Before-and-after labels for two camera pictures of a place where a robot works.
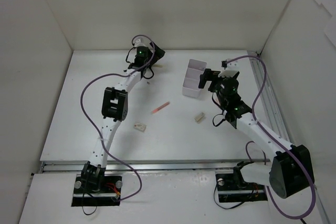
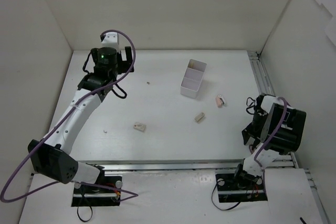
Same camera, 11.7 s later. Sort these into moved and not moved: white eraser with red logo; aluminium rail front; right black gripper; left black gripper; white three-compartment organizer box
Moved: right black gripper; left black gripper
Not moved: white three-compartment organizer box; aluminium rail front; white eraser with red logo
